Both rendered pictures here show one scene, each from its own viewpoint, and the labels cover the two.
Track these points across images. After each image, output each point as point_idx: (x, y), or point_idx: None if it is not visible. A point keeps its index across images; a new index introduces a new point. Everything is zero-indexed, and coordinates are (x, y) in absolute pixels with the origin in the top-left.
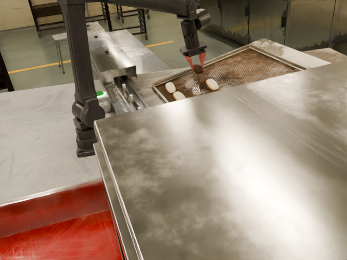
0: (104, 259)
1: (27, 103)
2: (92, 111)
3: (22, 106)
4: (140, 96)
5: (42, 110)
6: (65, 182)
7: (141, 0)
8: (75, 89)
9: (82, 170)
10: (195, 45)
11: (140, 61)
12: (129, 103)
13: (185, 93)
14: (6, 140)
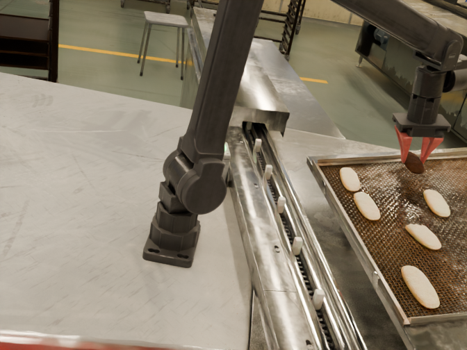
0: None
1: (78, 114)
2: (204, 183)
3: (69, 117)
4: (286, 173)
5: (101, 136)
6: (105, 309)
7: (373, 3)
8: (187, 130)
9: (146, 293)
10: (429, 119)
11: (288, 105)
12: (263, 180)
13: (378, 201)
14: (22, 172)
